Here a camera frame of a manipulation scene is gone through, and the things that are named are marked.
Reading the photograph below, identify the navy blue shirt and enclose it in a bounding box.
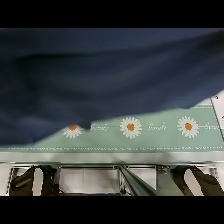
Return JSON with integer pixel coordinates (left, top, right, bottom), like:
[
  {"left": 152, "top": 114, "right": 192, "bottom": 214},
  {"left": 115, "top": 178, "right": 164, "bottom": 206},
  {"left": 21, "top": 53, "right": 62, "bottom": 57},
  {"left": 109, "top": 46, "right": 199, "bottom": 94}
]
[{"left": 0, "top": 28, "right": 224, "bottom": 146}]

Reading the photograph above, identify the silver frame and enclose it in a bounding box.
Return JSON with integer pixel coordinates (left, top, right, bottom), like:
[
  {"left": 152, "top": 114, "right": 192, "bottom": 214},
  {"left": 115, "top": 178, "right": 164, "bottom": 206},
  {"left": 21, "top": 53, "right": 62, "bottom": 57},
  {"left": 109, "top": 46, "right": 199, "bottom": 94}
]
[{"left": 0, "top": 161, "right": 224, "bottom": 197}]

